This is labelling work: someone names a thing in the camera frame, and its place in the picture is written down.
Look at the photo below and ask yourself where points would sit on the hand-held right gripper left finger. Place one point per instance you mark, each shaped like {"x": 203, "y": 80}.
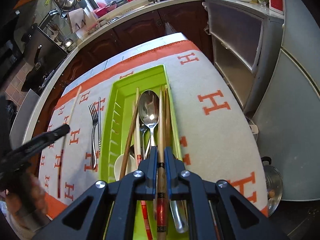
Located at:
{"x": 152, "y": 170}

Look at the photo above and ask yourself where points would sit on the green plastic tray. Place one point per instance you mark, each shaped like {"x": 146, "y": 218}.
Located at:
{"x": 125, "y": 91}

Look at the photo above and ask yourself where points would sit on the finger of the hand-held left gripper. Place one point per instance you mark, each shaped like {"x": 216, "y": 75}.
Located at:
{"x": 57, "y": 132}

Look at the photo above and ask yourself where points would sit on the grey cabinet translucent doors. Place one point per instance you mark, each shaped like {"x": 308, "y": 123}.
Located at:
{"x": 232, "y": 42}

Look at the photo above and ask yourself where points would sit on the steel pot with lid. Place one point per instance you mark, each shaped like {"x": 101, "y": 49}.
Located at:
{"x": 272, "y": 185}

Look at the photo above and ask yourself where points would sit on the stainless steel splash guard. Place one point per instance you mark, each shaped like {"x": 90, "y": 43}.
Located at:
{"x": 25, "y": 120}

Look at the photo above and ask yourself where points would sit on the orange grey printed blanket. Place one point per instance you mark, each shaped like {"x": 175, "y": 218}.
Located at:
{"x": 212, "y": 135}

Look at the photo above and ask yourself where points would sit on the pink basin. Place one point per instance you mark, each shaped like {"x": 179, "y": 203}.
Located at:
{"x": 105, "y": 10}

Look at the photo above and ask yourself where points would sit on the metal fork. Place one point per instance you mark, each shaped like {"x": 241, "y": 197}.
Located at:
{"x": 94, "y": 115}

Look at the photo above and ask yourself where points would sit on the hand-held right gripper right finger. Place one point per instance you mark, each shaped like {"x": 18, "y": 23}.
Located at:
{"x": 170, "y": 170}

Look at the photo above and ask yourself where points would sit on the metal chopstick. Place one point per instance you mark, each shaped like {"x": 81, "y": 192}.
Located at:
{"x": 99, "y": 125}

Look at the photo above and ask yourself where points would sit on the pale cutting board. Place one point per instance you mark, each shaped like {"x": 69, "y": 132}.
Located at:
{"x": 81, "y": 20}

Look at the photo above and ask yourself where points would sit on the person's left hand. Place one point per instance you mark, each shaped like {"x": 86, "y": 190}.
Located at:
{"x": 27, "y": 200}

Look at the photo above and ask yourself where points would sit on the grey refrigerator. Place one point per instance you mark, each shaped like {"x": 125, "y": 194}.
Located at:
{"x": 295, "y": 105}

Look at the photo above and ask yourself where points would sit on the black gas stove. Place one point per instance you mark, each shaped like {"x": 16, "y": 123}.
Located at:
{"x": 47, "y": 77}

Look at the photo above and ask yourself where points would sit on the steel teapot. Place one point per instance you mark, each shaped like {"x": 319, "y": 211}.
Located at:
{"x": 68, "y": 43}

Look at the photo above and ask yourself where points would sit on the dark brown kitchen cabinets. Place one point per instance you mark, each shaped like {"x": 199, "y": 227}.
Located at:
{"x": 140, "y": 32}

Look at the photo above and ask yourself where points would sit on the white ceramic spoon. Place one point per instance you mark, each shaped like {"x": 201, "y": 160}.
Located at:
{"x": 122, "y": 166}

